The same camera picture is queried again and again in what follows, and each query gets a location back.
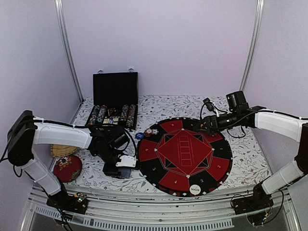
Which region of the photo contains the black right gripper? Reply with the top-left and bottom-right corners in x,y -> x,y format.
193,111 -> 239,135

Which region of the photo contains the blue small blind button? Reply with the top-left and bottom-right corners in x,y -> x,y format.
135,132 -> 144,140

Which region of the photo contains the red orange chip stack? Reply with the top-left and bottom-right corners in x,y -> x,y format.
144,128 -> 154,137

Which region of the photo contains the white black chip stack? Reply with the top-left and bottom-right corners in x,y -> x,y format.
153,129 -> 159,135

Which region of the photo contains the white blue dealer button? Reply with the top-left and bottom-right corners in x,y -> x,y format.
189,184 -> 201,195

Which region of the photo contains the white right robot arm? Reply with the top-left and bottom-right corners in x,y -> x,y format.
194,90 -> 308,210

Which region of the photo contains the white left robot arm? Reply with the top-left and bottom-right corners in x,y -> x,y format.
0,110 -> 137,209

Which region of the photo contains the floral white tablecloth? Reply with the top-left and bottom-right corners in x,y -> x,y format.
48,95 -> 272,193

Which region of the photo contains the blue playing card deck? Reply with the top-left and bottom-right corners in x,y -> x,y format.
118,167 -> 131,179

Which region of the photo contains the chip row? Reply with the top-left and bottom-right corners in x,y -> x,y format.
119,104 -> 129,125
96,105 -> 107,124
88,105 -> 101,126
126,104 -> 136,128

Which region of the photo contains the black triangular all-in button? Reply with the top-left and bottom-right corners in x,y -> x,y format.
108,108 -> 117,116

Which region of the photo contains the far left chip row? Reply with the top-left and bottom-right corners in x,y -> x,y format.
88,105 -> 101,126

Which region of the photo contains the red floral round cushion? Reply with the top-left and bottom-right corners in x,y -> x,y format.
53,155 -> 82,183

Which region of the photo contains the round red black poker mat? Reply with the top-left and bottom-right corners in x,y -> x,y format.
137,117 -> 232,197

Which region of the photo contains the far right chip row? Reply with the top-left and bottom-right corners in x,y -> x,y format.
126,104 -> 136,128

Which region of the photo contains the woven bamboo tray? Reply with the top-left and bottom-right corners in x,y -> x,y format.
51,144 -> 77,158

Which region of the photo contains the black poker chip case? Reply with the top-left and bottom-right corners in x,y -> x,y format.
86,72 -> 139,129

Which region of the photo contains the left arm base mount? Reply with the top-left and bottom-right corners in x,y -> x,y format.
46,191 -> 89,215

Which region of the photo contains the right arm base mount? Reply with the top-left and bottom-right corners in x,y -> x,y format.
231,185 -> 274,226

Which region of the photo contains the aluminium frame post left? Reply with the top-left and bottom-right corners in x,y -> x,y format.
54,0 -> 84,103

